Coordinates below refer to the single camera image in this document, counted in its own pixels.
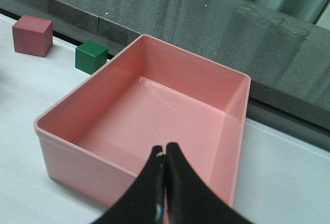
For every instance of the pink plastic bin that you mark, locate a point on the pink plastic bin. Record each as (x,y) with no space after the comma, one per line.
(97,138)

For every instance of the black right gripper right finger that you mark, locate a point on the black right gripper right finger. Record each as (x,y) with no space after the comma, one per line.
(189,199)

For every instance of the pink cube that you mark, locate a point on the pink cube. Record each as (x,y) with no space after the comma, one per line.
(32,35)

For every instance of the small green cube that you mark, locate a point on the small green cube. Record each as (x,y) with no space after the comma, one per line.
(90,56)

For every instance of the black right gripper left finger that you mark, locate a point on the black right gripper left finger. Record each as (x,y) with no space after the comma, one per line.
(143,202)

